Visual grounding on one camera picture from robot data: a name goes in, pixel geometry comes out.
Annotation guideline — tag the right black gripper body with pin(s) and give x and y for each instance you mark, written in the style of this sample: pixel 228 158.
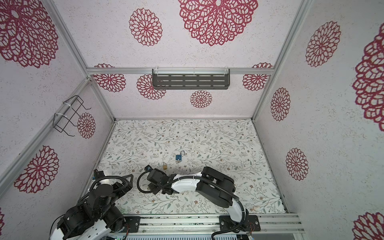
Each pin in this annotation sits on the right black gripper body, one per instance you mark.
pixel 154 188

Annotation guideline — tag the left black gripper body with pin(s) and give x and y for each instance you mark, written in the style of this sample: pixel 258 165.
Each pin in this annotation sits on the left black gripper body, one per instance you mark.
pixel 120 191

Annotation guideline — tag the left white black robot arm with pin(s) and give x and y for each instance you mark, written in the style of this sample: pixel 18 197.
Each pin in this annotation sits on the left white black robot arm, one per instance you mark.
pixel 95 215

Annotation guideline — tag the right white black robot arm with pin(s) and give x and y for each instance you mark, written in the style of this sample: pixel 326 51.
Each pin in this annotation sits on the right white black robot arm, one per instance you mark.
pixel 213 185

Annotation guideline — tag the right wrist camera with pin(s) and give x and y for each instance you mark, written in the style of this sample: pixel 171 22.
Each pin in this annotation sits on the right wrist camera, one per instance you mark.
pixel 150 172

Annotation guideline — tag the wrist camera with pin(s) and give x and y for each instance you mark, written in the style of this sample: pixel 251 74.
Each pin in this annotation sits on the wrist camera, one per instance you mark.
pixel 150 172
pixel 97 174

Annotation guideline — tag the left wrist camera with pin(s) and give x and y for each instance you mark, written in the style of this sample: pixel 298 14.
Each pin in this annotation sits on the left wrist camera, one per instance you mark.
pixel 97 174

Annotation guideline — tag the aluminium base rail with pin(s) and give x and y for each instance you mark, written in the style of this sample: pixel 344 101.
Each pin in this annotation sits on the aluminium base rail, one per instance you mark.
pixel 142 225

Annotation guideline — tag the black wire wall basket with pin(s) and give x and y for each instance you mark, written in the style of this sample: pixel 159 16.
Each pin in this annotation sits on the black wire wall basket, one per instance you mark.
pixel 73 105

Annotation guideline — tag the dark metal wall shelf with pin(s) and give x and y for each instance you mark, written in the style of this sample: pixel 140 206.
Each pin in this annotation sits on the dark metal wall shelf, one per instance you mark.
pixel 192 80

